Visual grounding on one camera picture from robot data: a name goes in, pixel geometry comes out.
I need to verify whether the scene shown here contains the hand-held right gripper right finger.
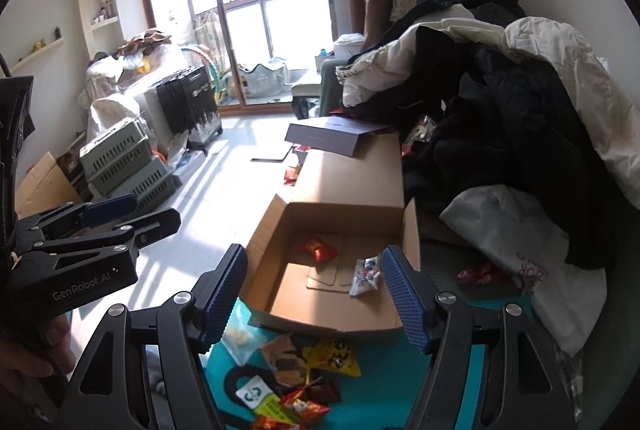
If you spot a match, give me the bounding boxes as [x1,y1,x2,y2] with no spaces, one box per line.
[382,246,583,430]

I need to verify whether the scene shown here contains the grey green armchair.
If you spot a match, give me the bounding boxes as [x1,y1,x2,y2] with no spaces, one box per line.
[320,57,352,118]

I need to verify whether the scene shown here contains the white green snack packet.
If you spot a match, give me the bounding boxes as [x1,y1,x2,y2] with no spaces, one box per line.
[235,375,288,423]

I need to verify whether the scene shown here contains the orange red snack packet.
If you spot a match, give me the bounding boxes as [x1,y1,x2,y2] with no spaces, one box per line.
[252,415,301,430]

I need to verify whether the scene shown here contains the brown cloth bundle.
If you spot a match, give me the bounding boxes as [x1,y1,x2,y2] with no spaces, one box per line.
[117,30,172,56]

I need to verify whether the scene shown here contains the white wall shelf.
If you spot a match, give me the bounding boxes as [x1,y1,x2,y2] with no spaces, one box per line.
[10,0,124,75]

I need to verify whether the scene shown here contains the yellow snack packet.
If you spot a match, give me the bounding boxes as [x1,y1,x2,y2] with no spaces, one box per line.
[300,339,362,378]

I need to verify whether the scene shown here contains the white puffer jacket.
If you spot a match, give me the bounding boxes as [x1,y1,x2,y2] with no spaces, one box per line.
[502,17,640,211]

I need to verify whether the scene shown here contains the grey green slotted crate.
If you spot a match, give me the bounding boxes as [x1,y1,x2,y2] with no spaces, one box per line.
[90,155,177,211]
[80,119,151,183]

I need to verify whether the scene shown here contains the plastic covered furniture pile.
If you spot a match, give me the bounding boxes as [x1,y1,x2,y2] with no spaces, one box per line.
[80,42,191,145]

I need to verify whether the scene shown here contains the clear white snack bag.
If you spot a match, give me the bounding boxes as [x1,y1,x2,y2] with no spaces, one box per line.
[220,300,263,366]

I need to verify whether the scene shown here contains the black ribbed heater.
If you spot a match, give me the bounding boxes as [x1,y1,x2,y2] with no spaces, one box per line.
[156,66,223,144]

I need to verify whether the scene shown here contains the red candy packets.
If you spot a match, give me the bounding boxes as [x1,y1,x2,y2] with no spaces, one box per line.
[457,261,507,287]

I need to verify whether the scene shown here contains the person's left hand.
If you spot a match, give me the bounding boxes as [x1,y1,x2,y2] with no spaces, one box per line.
[0,312,76,411]

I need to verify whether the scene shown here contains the dark flat box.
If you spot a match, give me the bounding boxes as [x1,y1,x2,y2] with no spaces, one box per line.
[285,116,398,158]

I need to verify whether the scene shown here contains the brown cardboard carton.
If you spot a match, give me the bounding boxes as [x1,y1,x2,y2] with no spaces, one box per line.
[15,152,83,221]

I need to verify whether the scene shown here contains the red cartoon snack packet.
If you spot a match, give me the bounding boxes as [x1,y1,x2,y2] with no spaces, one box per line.
[297,235,340,262]

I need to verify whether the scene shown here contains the clear bag of red snacks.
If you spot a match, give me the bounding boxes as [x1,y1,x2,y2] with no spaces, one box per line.
[401,115,437,157]

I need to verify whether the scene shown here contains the small red snack packet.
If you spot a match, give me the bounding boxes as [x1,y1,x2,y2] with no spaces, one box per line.
[277,385,331,425]

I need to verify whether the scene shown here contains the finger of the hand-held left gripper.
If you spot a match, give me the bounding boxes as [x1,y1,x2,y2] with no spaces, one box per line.
[7,208,182,317]
[17,194,139,238]

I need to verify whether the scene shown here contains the cardboard box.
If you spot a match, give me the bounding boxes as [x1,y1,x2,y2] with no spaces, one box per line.
[239,132,422,347]

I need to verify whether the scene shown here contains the white plastic bag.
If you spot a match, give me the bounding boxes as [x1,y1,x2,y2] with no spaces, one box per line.
[440,184,608,358]

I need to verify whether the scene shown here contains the brown seaweed snack packet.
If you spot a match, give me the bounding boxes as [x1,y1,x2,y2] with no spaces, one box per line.
[260,332,313,388]

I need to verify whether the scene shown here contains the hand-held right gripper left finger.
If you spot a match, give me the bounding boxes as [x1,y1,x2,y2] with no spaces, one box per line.
[50,244,249,430]

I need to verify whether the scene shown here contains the teal bubble wrap mat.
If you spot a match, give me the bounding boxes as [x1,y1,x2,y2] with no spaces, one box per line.
[205,305,437,430]

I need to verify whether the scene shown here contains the white printed snack packet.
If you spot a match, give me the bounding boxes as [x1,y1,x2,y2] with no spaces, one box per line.
[348,256,385,298]

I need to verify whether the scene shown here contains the dark red snack packet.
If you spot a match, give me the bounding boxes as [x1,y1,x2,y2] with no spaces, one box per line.
[306,379,343,406]

